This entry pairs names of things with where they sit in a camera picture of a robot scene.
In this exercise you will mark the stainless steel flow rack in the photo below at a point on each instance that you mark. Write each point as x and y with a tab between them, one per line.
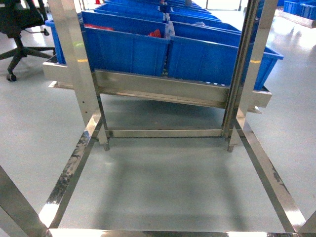
111	154

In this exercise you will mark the blue plastic bin front right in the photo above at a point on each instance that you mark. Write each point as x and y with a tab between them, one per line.
202	53

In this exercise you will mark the blue plastic bin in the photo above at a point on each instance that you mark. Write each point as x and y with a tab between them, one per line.
202	53
115	43

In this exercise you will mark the blue plastic bin front left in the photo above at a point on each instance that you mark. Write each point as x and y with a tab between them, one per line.
115	43

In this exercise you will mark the black office chair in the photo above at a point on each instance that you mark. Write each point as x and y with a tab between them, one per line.
14	19

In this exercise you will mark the blue bins far right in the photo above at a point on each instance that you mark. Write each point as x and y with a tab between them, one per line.
302	8

